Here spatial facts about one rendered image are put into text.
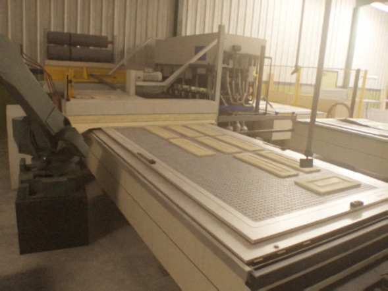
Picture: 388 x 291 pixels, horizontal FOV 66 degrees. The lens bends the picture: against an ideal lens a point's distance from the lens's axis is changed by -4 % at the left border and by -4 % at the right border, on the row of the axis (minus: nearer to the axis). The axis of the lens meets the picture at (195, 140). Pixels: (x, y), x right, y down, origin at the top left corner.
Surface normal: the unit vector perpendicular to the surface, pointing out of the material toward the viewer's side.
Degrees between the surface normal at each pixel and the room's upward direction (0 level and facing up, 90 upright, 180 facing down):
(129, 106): 90
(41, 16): 90
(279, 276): 90
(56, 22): 90
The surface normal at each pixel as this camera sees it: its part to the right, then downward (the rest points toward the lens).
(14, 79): 0.92, 0.04
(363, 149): -0.86, 0.06
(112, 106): 0.51, 0.22
